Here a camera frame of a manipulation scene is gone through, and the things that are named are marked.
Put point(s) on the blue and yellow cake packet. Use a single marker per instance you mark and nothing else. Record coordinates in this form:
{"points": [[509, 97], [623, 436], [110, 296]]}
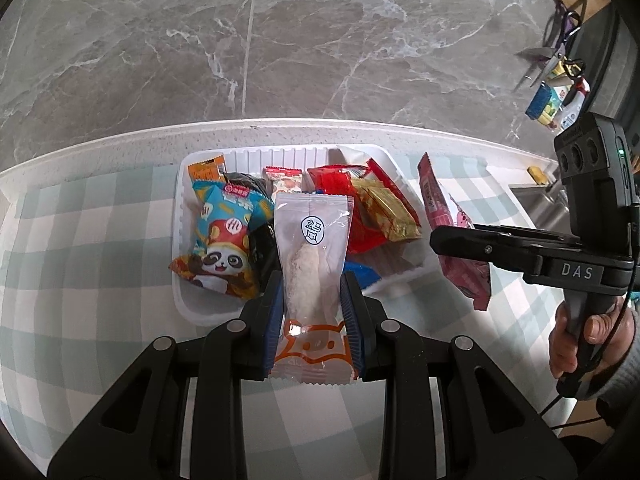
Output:
{"points": [[365, 272]]}

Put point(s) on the person's right forearm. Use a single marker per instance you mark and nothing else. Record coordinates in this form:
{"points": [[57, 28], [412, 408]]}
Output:
{"points": [[625, 385]]}

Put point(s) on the red snack packet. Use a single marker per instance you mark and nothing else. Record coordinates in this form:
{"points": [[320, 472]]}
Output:
{"points": [[360, 235]]}

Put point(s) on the white spray bottle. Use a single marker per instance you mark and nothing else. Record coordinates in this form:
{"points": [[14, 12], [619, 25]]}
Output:
{"points": [[572, 105]]}

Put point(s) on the white plastic tray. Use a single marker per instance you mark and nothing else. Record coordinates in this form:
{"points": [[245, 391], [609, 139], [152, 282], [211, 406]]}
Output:
{"points": [[397, 261]]}

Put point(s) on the black snack packet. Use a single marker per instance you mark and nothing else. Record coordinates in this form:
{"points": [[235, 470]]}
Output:
{"points": [[245, 182]]}

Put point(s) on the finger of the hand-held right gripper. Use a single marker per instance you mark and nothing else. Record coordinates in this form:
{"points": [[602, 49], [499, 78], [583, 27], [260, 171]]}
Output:
{"points": [[530, 235], [480, 249]]}

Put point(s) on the checkered tablecloth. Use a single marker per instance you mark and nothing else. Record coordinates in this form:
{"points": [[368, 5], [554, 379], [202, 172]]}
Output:
{"points": [[75, 260]]}

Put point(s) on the pink snack packet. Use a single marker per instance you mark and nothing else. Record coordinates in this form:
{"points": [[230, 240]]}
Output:
{"points": [[440, 200]]}

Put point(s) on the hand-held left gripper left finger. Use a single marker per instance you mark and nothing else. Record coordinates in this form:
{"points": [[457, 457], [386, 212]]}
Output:
{"points": [[274, 310]]}

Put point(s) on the small red and white packet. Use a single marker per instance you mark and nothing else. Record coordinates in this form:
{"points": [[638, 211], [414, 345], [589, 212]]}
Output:
{"points": [[283, 179]]}

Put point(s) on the hanging scissors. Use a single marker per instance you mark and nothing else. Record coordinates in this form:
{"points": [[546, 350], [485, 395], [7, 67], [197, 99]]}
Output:
{"points": [[545, 60]]}

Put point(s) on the golden snack packet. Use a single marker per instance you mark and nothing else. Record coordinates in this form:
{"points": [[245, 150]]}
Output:
{"points": [[390, 212]]}

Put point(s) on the blue sponge pack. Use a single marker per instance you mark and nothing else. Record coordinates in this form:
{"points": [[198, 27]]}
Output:
{"points": [[542, 105]]}

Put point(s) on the person's right hand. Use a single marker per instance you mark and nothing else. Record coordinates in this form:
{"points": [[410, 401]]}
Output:
{"points": [[607, 332]]}

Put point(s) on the blue panda snack packet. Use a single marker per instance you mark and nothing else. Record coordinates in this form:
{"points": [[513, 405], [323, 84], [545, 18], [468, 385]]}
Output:
{"points": [[225, 240]]}

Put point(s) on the orange snack packet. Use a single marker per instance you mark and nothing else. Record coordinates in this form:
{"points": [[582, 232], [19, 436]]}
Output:
{"points": [[206, 171]]}

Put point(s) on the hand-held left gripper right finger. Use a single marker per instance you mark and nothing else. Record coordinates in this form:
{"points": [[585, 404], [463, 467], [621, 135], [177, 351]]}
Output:
{"points": [[352, 320]]}

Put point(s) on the steel sink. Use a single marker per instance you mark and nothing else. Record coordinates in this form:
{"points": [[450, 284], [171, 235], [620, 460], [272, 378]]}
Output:
{"points": [[540, 205]]}

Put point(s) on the clear packet with orange print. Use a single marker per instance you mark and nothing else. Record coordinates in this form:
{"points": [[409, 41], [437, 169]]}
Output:
{"points": [[310, 260]]}

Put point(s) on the yellow sponge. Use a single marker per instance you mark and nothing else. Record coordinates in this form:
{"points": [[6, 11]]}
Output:
{"points": [[537, 174]]}

